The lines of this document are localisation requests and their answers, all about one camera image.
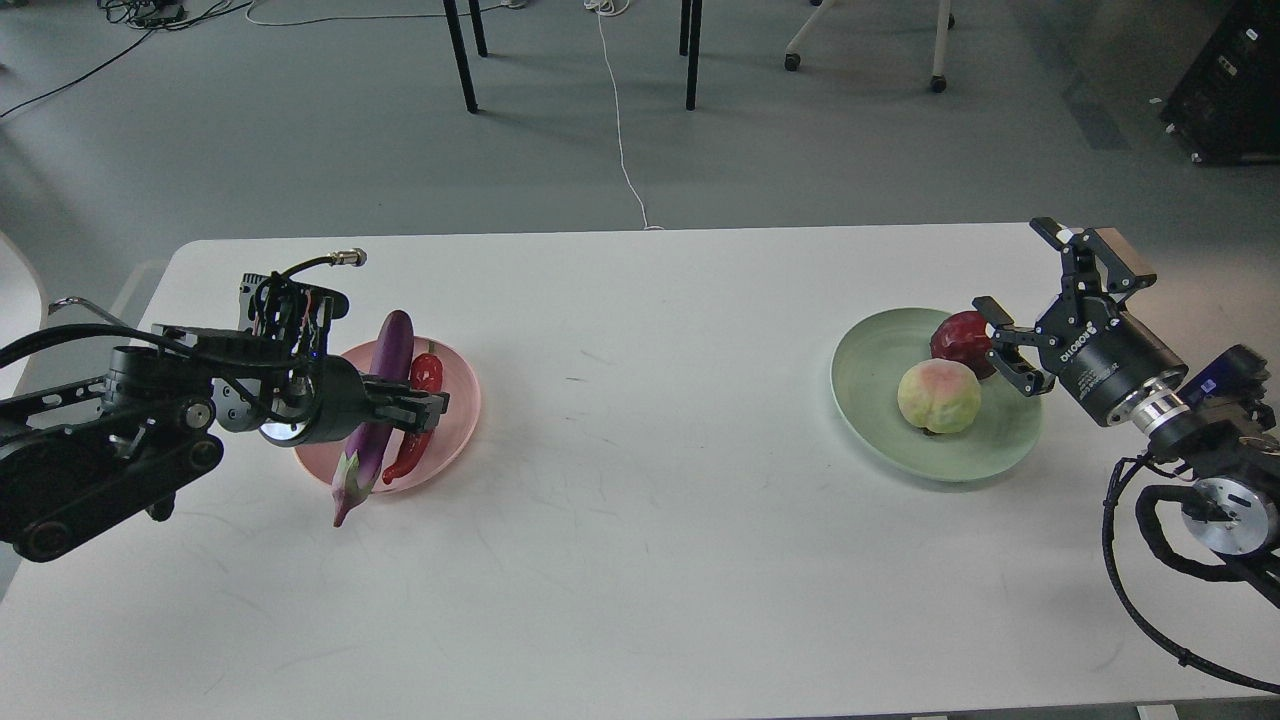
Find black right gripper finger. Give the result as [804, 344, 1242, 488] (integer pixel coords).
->
[1030, 217, 1158, 316]
[972, 296, 1056, 397]

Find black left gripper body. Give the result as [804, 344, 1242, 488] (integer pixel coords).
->
[215, 357, 371, 447]

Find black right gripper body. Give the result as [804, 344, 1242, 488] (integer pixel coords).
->
[1036, 299, 1188, 427]

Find red chili pepper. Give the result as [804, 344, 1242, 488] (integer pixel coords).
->
[381, 352, 444, 486]

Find red pomegranate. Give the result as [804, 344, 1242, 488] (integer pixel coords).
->
[929, 310, 997, 380]

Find purple eggplant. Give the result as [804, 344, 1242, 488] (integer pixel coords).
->
[330, 310, 413, 528]

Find yellow-pink peach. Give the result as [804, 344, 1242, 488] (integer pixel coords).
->
[896, 357, 982, 436]

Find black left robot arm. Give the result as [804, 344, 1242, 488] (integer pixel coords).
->
[1, 249, 449, 562]

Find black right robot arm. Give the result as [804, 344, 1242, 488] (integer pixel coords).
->
[973, 217, 1277, 693]

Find pink plate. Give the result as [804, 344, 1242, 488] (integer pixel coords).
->
[293, 336, 483, 495]

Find green plate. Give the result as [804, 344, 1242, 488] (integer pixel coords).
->
[829, 307, 1043, 484]

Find black equipment case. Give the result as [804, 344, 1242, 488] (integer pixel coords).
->
[1160, 1, 1279, 167]

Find white chair left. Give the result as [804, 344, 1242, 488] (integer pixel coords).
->
[0, 231, 138, 401]

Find black table legs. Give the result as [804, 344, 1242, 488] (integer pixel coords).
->
[442, 0, 705, 114]

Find white rolling chair base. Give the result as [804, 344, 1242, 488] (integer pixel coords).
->
[783, 1, 955, 94]

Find black floor cables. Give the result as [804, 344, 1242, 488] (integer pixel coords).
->
[0, 0, 251, 120]

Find white floor cable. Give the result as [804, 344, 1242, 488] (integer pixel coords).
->
[244, 0, 666, 232]

